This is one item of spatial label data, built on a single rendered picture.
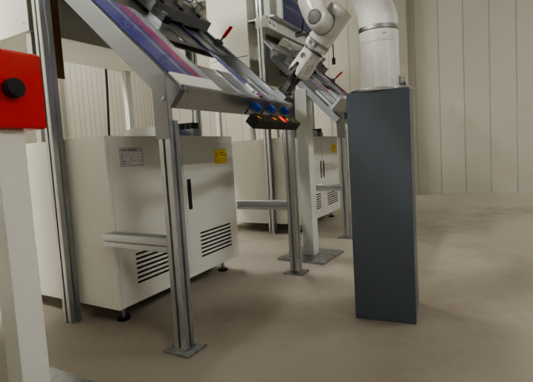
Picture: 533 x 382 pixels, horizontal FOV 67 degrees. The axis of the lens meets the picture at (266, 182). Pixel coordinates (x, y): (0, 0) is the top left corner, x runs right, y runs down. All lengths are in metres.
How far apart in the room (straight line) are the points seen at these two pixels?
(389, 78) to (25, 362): 1.17
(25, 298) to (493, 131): 4.09
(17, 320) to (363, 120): 1.01
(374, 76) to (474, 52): 3.26
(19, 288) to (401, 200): 0.99
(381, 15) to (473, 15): 3.29
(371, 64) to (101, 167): 0.89
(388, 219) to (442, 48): 3.38
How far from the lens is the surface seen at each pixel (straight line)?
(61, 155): 1.49
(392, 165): 1.24
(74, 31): 1.78
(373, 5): 1.33
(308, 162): 1.97
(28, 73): 1.01
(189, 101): 1.18
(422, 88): 4.45
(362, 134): 1.25
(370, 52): 1.30
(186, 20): 1.83
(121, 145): 1.38
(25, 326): 1.04
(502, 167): 4.46
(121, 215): 1.38
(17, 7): 1.74
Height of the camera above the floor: 0.54
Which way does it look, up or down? 5 degrees down
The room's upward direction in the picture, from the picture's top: 3 degrees counter-clockwise
